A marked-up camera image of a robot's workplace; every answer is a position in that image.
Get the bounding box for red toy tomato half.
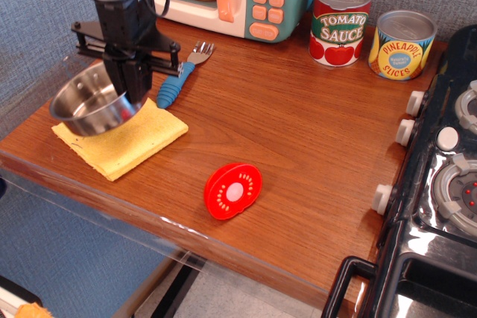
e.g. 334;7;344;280
203;162;262;220

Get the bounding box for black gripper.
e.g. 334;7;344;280
71;0;183;106

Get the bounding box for white stove knob lower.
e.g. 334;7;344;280
371;184;393;215

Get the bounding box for white stove knob upper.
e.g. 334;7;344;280
406;91;426;117

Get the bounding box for pineapple slices can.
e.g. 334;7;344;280
368;10;437;81

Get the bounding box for orange fuzzy object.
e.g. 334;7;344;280
14;302;53;318

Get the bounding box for blue handled fork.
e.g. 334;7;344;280
156;41;215;109

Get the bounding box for white stove knob middle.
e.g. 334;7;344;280
395;119;415;147

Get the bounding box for white stove knob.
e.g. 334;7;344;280
406;91;426;117
395;119;415;147
371;184;393;215

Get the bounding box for tomato sauce can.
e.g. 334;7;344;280
309;0;372;67

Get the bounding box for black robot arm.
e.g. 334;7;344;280
72;0;181;105

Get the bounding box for black toy stove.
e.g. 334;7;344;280
322;25;476;317

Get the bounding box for yellow folded cloth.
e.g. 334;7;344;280
51;99;189;182

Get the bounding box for small metal pot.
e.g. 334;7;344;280
49;63;147;136

